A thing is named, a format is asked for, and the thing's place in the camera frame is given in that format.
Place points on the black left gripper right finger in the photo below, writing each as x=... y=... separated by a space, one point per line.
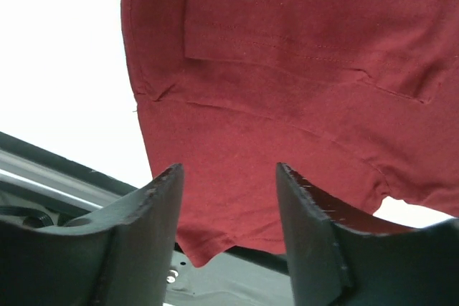
x=340 y=255

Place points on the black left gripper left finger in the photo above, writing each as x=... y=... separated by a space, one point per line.
x=117 y=255

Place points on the dark red t shirt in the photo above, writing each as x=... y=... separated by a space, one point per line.
x=360 y=96

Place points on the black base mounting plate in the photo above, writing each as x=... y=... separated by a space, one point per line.
x=236 y=277

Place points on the aluminium front frame rail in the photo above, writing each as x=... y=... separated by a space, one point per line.
x=52 y=184

